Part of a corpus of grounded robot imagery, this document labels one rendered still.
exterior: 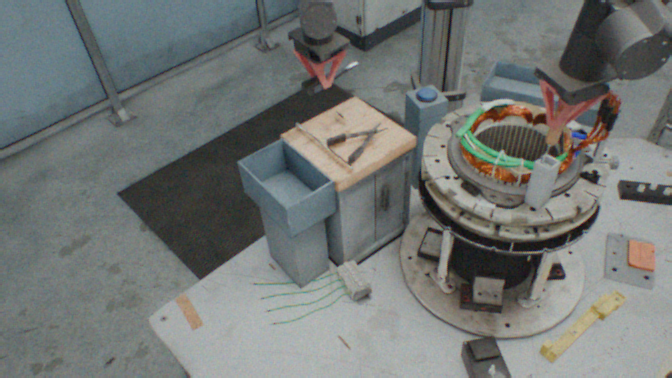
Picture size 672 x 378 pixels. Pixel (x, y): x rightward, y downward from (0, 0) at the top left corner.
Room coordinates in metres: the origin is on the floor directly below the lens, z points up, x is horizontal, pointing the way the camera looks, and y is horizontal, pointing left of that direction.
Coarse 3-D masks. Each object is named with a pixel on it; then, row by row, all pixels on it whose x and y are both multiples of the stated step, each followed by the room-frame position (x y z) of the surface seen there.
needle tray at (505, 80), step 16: (496, 64) 1.08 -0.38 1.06; (512, 64) 1.06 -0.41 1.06; (496, 80) 1.06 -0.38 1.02; (512, 80) 1.05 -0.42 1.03; (528, 80) 1.04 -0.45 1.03; (480, 96) 0.99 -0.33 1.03; (496, 96) 0.97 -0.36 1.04; (512, 96) 0.96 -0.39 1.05; (528, 96) 0.94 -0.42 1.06; (592, 112) 0.88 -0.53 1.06
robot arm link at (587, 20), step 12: (588, 0) 0.60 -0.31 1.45; (600, 0) 0.58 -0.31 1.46; (612, 0) 0.57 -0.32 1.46; (624, 0) 0.57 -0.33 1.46; (636, 0) 0.57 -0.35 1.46; (588, 12) 0.59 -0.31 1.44; (600, 12) 0.58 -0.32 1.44; (612, 12) 0.56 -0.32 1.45; (576, 24) 0.60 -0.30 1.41; (588, 24) 0.58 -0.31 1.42; (588, 36) 0.58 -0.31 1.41
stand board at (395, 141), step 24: (312, 120) 0.91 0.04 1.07; (336, 120) 0.90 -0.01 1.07; (360, 120) 0.89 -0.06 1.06; (384, 120) 0.89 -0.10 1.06; (312, 144) 0.83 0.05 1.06; (336, 144) 0.82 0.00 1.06; (360, 144) 0.82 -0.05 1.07; (384, 144) 0.81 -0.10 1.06; (408, 144) 0.82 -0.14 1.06; (336, 168) 0.75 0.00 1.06; (360, 168) 0.75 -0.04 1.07
